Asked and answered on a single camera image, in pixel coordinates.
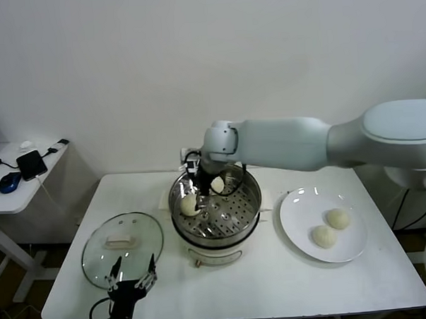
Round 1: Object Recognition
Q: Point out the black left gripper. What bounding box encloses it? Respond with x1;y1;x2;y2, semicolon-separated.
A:
103;253;161;319

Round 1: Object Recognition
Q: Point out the thin white charging cable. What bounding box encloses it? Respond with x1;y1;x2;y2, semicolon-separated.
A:
34;174;66;215

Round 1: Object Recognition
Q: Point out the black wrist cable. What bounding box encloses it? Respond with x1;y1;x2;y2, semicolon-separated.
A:
218;161;249;198
88;297;113;319

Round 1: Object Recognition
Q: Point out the blue computer mouse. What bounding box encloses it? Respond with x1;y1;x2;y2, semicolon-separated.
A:
0;172;23;195

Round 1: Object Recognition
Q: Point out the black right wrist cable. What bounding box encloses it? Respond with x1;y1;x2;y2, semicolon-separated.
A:
218;161;249;198

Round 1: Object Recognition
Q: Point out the white round plate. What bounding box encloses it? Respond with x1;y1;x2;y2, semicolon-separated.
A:
277;183;369;267

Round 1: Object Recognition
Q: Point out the black smartphone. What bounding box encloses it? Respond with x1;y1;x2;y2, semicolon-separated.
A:
15;149;48;182

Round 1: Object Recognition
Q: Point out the black power cable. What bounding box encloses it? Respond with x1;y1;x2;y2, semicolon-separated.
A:
391;187;426;231

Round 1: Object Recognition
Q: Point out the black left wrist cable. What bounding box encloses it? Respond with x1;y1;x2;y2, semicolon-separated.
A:
88;297;113;319

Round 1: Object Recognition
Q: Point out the steel steamer basket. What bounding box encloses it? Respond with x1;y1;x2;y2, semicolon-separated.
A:
157;158;273;242

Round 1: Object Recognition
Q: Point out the black adapter cable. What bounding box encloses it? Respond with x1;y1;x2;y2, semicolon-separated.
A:
38;138;70;162

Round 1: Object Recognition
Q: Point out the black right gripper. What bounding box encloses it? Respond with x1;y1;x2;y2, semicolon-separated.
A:
194;163;219;214

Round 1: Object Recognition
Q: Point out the white electric cooker base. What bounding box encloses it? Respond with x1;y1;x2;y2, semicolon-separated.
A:
158;190;276;270

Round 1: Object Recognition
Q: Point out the white side table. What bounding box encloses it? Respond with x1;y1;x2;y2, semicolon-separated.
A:
0;139;79;304

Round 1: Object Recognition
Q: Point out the glass pot lid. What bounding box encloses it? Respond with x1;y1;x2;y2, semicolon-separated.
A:
78;210;167;291

